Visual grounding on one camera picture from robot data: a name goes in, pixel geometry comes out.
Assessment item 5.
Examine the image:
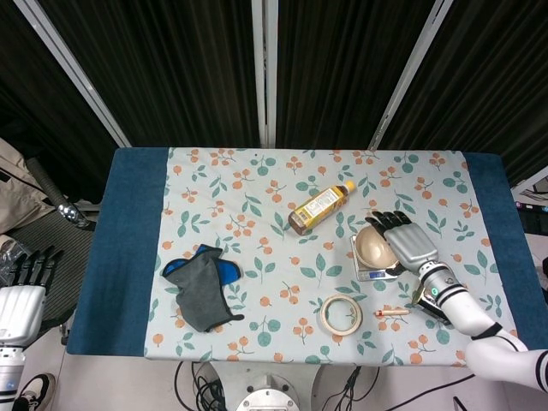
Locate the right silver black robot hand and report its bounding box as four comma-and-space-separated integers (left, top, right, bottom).
365, 209, 443, 277

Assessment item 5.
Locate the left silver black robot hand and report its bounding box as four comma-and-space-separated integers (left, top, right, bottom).
0, 245, 66, 344

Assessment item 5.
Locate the beige bowl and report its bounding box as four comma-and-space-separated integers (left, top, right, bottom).
355, 225, 400, 268

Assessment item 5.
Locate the silver digital kitchen scale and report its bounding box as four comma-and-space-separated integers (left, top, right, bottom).
349, 233, 408, 283

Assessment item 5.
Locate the black white sneaker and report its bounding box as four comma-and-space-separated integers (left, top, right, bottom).
14, 372, 57, 411

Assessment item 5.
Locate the yellow-label tea bottle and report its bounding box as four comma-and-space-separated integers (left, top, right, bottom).
287, 179, 356, 236

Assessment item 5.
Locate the floral orange-berry tablecloth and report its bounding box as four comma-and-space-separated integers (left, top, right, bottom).
143, 147, 519, 369

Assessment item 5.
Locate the beige masking tape roll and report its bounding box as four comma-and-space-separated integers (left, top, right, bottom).
320, 295, 366, 336

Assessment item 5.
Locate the blue velvet table cover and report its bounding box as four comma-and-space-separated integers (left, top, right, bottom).
66, 147, 530, 356

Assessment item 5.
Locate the beige jacket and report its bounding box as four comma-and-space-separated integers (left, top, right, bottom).
0, 136, 56, 235

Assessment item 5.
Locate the gray cloth with black trim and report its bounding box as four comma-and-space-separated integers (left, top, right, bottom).
164, 252, 246, 334

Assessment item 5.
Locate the blue mitt with black trim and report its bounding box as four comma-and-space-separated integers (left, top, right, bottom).
162, 244, 244, 286

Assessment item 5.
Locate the black pleated curtain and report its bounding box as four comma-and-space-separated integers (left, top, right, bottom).
0, 0, 548, 189

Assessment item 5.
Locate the black floor cable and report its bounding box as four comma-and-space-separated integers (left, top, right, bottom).
319, 364, 474, 411
174, 360, 230, 411

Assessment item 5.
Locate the white metal frame post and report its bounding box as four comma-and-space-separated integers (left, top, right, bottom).
15, 0, 132, 149
251, 0, 280, 147
366, 0, 455, 151

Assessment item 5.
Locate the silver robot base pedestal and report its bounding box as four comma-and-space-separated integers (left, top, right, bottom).
211, 363, 321, 411

